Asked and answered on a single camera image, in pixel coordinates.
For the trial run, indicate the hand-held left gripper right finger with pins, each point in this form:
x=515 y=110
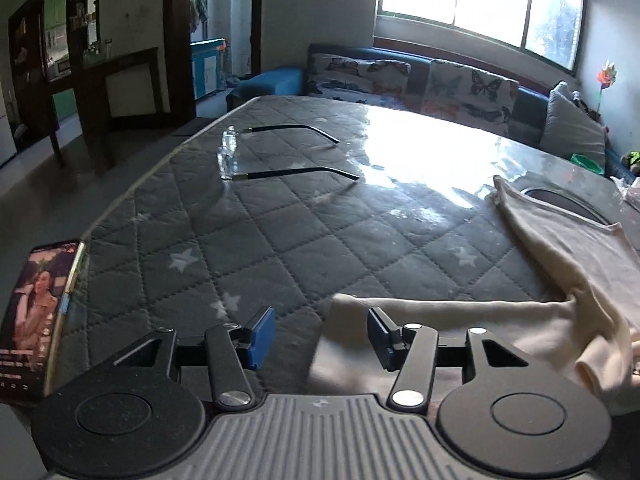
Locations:
x=379 y=336

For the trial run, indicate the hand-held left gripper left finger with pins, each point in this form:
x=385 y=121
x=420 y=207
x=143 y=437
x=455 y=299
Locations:
x=261 y=334

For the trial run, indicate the cream garment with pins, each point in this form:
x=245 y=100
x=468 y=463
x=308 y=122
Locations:
x=550 y=320

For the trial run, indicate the grey quilted star mat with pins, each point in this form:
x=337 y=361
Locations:
x=300 y=240

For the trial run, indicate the black-framed eyeglasses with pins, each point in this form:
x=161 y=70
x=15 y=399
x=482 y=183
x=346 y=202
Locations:
x=300 y=172

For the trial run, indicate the smartphone with lit screen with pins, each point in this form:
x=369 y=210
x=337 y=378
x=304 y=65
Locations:
x=35 y=310

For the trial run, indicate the blue sofa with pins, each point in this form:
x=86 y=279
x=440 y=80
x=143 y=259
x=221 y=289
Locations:
x=270 y=82

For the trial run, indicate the butterfly print cushion left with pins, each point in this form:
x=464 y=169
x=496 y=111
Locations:
x=357 y=77

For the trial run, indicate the butterfly print cushion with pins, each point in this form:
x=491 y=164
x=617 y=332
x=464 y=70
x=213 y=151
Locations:
x=470 y=92
x=357 y=77

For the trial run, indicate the butterfly print cushion right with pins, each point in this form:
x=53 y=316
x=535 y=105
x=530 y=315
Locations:
x=470 y=92

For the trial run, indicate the green bowl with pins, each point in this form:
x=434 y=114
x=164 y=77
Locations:
x=586 y=161

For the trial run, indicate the blue and white cabinet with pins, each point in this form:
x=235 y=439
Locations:
x=207 y=67

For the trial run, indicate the grey pillow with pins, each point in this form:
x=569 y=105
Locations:
x=572 y=125

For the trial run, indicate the clear plastic bag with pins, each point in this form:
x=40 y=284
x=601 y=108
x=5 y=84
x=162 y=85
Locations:
x=627 y=187

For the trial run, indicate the dark wooden side table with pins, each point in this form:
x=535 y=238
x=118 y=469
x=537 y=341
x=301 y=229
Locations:
x=100 y=90

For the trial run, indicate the green plush toy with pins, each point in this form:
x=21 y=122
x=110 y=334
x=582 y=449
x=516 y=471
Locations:
x=634 y=160

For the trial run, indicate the dark wooden shelf unit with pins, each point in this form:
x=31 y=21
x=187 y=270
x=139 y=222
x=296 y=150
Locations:
x=75 y=60

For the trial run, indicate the colourful pinwheel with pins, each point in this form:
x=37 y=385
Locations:
x=606 y=75

